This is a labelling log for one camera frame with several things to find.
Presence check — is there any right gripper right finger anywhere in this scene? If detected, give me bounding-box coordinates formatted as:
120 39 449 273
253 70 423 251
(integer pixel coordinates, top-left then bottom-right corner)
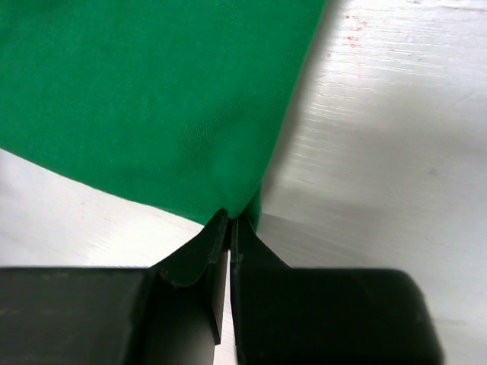
231 216 444 364

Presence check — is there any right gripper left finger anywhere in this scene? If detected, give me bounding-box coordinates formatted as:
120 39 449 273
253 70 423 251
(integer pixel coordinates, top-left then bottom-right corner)
1 210 229 364

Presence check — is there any green t shirt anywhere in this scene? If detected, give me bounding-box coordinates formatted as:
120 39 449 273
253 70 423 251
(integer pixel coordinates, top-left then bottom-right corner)
1 1 325 224

